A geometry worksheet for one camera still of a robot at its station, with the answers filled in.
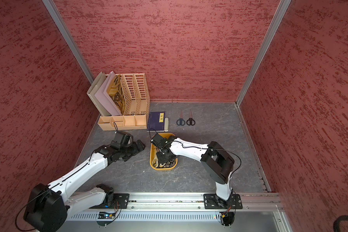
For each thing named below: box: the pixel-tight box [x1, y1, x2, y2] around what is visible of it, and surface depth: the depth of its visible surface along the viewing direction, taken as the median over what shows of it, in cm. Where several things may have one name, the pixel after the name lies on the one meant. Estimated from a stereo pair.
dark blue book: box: [146, 111, 166, 132], surface depth 109 cm
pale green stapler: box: [163, 117, 169, 132], surface depth 105 cm
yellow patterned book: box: [106, 73, 126, 116], surface depth 102 cm
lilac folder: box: [94, 70, 123, 116], surface depth 94 cm
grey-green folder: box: [86, 71, 112, 117], surface depth 91 cm
